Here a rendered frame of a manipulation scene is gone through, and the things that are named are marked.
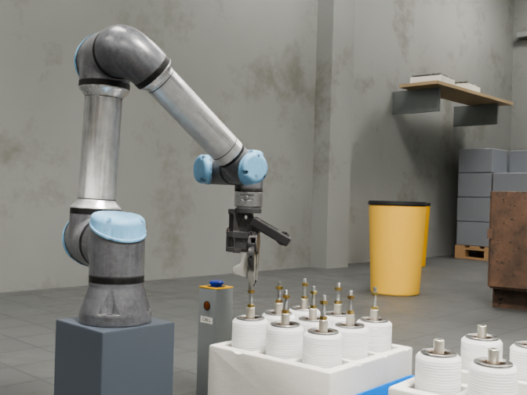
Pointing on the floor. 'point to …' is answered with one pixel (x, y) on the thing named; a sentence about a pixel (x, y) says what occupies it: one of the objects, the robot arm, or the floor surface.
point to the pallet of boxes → (467, 224)
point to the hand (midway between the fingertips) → (253, 284)
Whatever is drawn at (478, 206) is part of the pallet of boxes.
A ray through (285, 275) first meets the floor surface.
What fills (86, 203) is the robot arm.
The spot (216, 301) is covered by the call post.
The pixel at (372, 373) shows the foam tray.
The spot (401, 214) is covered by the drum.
